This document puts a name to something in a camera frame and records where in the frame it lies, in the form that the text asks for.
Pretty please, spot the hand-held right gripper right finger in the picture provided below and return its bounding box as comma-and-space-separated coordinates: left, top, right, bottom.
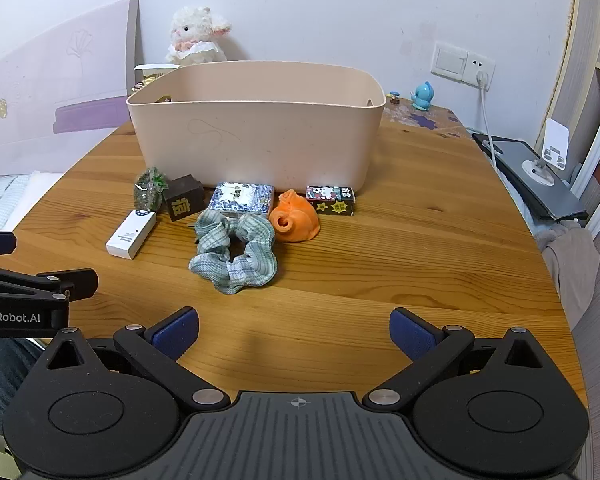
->
361, 307, 555, 411

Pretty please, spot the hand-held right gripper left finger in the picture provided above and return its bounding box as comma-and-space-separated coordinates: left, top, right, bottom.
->
42, 306, 232, 413

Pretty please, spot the white slim box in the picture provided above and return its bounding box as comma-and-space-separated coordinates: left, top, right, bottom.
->
105, 210, 158, 261

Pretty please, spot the green plaid scrunchie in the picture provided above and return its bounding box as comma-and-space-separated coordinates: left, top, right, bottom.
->
188, 208, 279, 295

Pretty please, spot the green foil packet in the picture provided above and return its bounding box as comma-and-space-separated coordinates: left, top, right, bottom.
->
132, 166, 168, 212

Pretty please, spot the dark brown small box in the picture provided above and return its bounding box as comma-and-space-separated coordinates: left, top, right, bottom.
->
164, 174, 206, 222

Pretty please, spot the blue white patterned box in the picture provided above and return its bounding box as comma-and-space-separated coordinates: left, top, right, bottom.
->
209, 182, 276, 217

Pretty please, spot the black cartoon printed box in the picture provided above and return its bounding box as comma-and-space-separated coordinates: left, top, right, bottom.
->
305, 185, 356, 217

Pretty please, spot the orange soft toy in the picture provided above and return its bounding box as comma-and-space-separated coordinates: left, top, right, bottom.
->
268, 188, 322, 243

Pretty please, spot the beige plastic storage bin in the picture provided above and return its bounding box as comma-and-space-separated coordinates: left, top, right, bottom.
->
126, 60, 387, 196

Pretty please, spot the light blue striped bedding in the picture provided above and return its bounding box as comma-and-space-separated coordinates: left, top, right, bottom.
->
0, 174, 36, 266

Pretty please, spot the person's leg in jeans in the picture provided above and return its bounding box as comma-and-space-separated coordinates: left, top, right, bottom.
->
0, 337, 46, 436

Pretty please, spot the white pillow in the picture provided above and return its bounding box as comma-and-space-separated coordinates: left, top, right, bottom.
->
27, 171, 66, 201

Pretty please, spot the pink purple headboard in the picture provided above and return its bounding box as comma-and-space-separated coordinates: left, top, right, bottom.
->
0, 0, 143, 176

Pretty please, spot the grey cloth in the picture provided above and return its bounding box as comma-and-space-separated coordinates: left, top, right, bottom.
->
535, 220, 600, 331

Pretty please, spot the grey laptop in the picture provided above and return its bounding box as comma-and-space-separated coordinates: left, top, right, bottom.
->
472, 132, 590, 221

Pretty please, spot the gold tissue pack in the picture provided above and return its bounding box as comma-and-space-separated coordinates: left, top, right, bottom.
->
130, 62, 182, 103

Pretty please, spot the blue bird figurine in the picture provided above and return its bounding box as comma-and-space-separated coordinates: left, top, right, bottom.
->
411, 81, 433, 112

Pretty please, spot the white phone stand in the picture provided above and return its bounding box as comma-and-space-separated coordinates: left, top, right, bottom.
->
522, 119, 571, 188

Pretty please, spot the white plush sheep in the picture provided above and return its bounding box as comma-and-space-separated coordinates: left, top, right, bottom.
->
166, 6, 233, 66

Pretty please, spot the white charger cable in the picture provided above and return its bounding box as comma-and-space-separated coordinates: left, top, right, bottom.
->
474, 70, 501, 173

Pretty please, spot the white wall switch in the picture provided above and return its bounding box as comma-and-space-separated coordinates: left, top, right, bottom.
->
431, 42, 470, 82

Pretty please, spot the white wall socket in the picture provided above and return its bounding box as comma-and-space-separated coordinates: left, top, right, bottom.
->
462, 50, 496, 86

